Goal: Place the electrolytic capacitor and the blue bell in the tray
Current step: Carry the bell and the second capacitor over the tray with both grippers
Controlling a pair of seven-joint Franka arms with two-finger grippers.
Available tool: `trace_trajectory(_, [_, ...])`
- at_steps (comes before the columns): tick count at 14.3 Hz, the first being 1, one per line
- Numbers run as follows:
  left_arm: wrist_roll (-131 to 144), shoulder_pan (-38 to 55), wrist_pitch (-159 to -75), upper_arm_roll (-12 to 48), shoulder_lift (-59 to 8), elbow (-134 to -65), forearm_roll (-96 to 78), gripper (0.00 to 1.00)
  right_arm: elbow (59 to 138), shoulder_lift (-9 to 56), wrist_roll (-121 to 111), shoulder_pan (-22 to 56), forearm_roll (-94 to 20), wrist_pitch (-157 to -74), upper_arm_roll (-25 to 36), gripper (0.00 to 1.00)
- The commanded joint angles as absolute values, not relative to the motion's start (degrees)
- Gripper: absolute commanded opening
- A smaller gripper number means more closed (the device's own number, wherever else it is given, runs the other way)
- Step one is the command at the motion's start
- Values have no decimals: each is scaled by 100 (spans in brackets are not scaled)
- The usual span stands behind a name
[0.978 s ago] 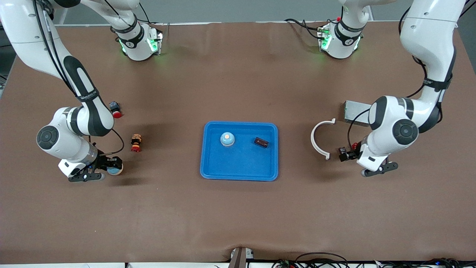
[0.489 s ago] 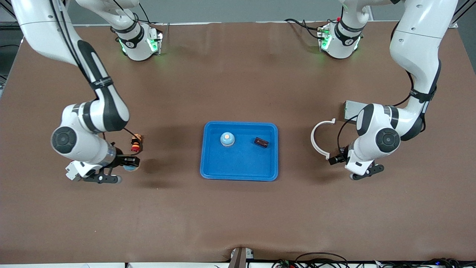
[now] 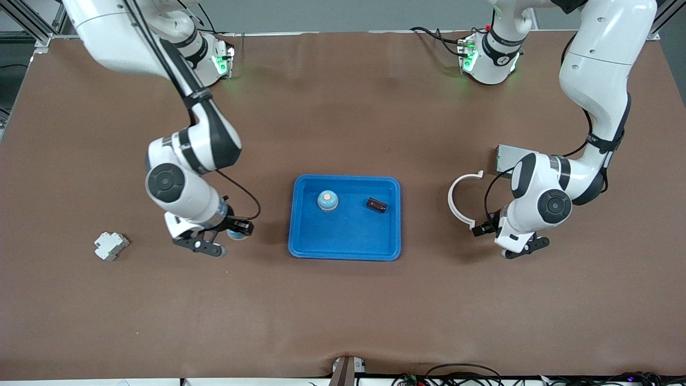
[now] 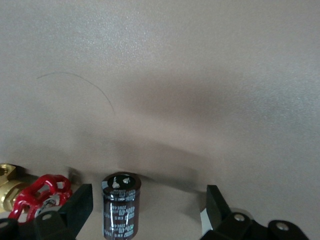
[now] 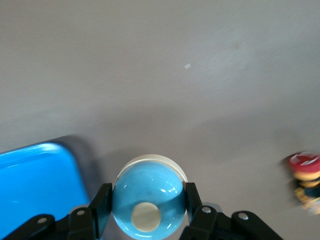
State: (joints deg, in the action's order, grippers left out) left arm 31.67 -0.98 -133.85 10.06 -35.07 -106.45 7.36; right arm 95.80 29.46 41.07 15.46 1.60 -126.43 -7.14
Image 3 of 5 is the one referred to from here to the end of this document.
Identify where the blue plastic tray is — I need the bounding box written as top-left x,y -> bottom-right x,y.
288,174 -> 402,262

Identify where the grey metal power supply box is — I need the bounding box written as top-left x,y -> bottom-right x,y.
494,144 -> 525,173

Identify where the white circuit breaker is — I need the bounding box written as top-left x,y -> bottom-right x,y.
94,232 -> 130,262

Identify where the brown table cover mat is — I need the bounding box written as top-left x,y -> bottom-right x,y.
0,29 -> 686,381

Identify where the grey metal table clamp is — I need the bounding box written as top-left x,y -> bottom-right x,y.
330,355 -> 368,386

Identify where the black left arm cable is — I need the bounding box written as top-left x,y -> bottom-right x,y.
484,35 -> 609,228

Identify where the white curved plastic bracket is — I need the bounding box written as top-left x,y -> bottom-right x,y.
448,170 -> 485,231

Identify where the black cable bundle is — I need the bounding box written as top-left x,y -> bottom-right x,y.
391,363 -> 686,386

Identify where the black base cable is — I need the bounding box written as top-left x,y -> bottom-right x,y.
410,26 -> 468,58

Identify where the aluminium frame profile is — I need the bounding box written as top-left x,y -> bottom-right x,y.
0,0 -> 73,54
646,0 -> 686,41

